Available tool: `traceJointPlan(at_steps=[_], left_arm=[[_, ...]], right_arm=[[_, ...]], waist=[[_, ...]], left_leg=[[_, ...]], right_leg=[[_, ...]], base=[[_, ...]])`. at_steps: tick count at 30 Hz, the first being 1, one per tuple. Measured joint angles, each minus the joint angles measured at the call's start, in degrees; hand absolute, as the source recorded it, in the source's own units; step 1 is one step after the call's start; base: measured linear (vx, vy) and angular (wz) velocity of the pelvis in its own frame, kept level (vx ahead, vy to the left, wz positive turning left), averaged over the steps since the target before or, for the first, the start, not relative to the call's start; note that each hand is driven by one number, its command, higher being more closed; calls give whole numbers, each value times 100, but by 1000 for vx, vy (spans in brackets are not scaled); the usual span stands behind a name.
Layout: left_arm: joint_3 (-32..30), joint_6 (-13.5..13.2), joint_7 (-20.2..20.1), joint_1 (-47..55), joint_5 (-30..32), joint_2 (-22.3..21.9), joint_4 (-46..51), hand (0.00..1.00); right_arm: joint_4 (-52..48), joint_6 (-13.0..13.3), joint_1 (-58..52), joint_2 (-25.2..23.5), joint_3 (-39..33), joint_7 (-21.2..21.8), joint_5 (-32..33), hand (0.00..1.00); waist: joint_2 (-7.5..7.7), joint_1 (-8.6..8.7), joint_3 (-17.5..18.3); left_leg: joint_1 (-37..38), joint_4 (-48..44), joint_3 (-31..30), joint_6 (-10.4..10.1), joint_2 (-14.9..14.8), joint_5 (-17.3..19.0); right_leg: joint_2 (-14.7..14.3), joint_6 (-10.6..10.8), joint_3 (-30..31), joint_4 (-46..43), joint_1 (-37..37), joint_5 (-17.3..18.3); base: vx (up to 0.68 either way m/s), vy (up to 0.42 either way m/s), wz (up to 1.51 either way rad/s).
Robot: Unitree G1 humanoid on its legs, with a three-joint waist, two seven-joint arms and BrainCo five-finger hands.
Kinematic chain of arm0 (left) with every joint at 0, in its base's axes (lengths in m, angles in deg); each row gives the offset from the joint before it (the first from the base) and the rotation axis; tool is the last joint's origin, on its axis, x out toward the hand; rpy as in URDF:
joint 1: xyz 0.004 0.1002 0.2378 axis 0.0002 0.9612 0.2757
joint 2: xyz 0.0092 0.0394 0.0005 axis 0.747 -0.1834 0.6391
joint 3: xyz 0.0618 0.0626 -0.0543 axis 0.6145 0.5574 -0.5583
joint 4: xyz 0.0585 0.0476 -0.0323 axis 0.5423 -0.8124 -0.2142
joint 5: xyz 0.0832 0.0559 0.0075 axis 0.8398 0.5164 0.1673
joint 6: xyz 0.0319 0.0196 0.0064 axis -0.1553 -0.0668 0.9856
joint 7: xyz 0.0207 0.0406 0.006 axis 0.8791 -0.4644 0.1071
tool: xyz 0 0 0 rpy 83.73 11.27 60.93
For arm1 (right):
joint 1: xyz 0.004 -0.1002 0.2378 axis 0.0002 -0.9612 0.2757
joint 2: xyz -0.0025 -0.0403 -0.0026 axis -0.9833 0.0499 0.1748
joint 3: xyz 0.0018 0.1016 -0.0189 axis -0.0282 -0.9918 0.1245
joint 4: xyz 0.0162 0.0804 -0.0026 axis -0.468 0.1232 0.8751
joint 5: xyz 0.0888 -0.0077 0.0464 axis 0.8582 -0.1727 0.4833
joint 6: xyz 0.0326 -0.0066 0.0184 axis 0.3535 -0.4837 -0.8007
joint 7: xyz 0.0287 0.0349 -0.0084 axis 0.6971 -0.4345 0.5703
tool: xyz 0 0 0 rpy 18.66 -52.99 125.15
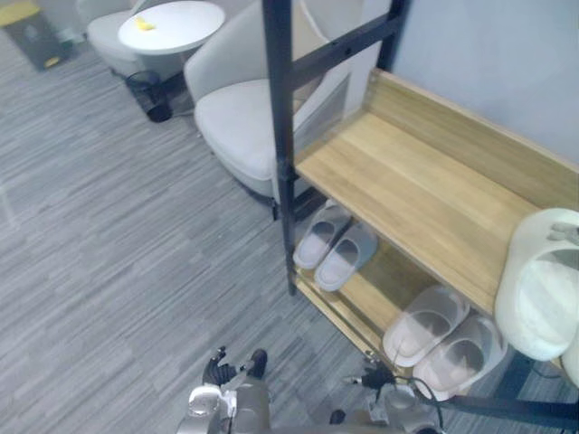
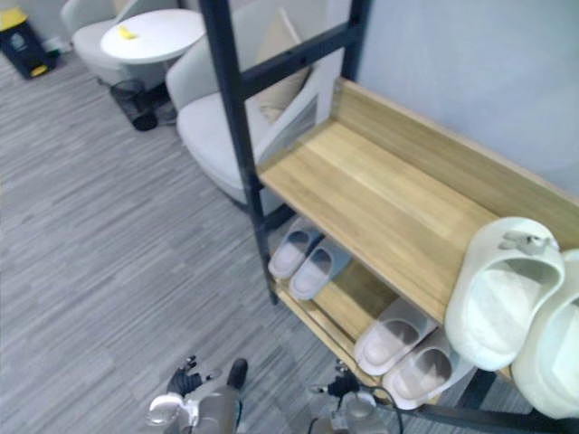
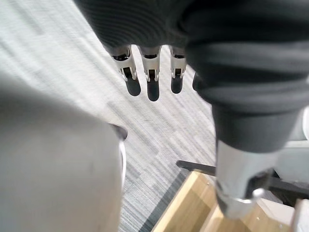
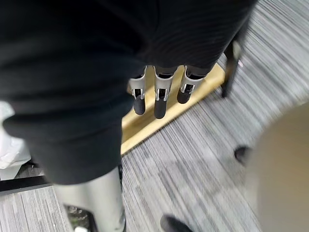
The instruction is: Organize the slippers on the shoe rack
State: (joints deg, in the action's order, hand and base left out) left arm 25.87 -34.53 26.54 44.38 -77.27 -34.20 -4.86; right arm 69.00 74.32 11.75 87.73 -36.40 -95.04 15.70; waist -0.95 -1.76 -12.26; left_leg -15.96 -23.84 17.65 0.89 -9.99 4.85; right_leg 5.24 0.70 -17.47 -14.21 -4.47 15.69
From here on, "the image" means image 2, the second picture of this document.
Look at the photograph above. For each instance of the grey white slipper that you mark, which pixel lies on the grey white slipper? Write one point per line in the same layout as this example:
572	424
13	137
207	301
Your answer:
289	255
384	346
312	276
418	375

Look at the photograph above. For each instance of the narrow wooden rack shelf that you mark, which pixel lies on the narrow wooden rack shelf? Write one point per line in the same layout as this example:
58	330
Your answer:
348	303

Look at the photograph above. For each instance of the black and yellow trash bin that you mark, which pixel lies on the black and yellow trash bin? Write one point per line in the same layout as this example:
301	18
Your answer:
25	45

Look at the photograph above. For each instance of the round white table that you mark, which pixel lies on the round white table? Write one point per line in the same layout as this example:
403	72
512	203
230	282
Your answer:
154	36

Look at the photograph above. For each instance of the pale green slipper with charm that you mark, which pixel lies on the pale green slipper with charm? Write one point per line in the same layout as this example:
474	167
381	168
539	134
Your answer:
493	312

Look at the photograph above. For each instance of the robot left leg with foot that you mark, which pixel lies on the robot left leg with foot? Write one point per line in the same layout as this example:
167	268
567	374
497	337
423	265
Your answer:
217	402

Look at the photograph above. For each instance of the beige cushion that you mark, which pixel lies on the beige cushion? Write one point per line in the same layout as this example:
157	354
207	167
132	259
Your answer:
278	59

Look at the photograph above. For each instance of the wide wooden rack shelf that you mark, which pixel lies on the wide wooden rack shelf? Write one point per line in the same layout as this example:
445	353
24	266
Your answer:
375	181

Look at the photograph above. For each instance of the black metal rack frame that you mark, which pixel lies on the black metal rack frame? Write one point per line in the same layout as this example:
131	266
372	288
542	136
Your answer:
230	90

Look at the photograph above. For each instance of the plain pale green slipper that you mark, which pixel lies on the plain pale green slipper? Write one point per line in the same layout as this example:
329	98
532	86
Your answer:
554	361

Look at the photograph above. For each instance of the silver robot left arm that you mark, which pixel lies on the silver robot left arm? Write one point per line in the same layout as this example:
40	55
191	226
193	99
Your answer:
165	409

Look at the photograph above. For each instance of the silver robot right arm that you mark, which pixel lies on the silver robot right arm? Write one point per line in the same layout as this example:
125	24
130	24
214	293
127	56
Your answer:
359	411

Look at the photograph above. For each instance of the light grey armchair with cushion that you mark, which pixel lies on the light grey armchair with cushion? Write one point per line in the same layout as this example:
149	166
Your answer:
208	131

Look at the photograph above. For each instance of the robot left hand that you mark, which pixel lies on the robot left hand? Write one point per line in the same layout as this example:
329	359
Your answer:
181	382

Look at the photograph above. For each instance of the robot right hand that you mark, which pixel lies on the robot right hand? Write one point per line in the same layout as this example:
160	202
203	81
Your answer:
341	386

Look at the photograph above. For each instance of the yellow banana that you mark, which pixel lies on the yellow banana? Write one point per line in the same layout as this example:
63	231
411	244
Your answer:
126	32

